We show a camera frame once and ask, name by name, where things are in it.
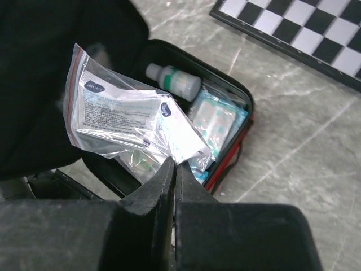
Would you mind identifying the black white chessboard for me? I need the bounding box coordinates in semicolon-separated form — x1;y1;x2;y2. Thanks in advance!
209;0;360;91

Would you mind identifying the blue white gauze packet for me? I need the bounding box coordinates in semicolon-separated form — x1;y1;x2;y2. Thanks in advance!
187;84;248;184

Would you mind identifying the green small box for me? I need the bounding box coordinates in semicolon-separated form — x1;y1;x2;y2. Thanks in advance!
123;150;160;180

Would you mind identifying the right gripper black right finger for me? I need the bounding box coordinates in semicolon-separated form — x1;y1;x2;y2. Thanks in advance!
175;163;322;270

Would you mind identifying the white medicine bottle green label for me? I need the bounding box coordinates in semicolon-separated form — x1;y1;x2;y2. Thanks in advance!
146;63;202;102

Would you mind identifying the black red medicine kit case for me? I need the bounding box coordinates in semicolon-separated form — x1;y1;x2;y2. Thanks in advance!
0;0;256;200

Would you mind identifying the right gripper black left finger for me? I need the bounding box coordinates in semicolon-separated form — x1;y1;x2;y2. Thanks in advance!
1;158;175;270

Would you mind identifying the teal swab zip bag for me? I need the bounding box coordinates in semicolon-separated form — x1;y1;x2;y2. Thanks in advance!
63;45;212;171

